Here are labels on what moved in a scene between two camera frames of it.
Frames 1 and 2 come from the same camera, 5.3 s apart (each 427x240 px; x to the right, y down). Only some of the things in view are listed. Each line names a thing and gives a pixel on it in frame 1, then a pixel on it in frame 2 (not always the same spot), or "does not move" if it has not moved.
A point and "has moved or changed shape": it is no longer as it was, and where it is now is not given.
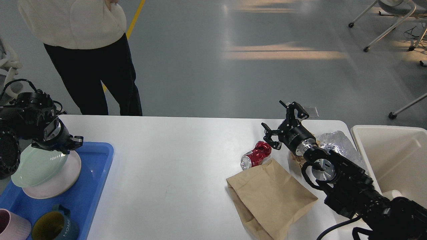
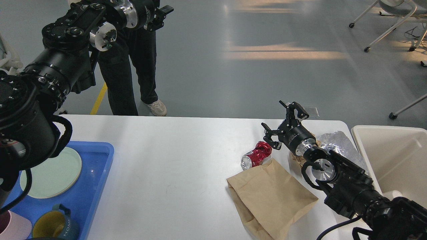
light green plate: (37, 166) has moved or changed shape
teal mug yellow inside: (55, 225) does not move
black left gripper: (56, 137) to (145, 14)
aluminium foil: (337, 141) does not move
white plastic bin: (396, 157) does not move
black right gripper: (292, 133) does not move
